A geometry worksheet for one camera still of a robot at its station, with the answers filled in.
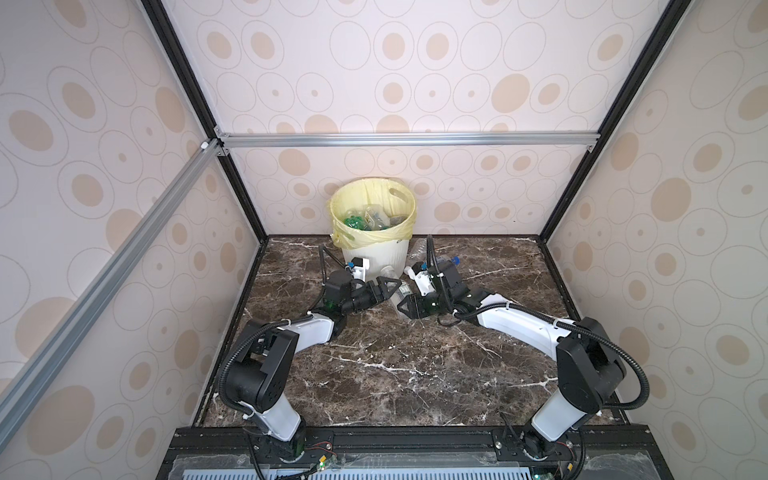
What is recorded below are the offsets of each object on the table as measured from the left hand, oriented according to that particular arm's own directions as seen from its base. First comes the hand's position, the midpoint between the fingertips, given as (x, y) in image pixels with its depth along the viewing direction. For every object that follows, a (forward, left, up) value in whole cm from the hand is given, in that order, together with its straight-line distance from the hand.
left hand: (404, 285), depth 83 cm
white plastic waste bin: (+12, +3, -2) cm, 13 cm away
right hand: (-3, 0, -6) cm, 6 cm away
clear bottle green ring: (0, 0, -2) cm, 2 cm away
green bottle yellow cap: (+17, +14, +8) cm, 23 cm away
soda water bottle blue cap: (+22, -20, -16) cm, 34 cm away
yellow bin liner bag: (+33, +2, +4) cm, 33 cm away
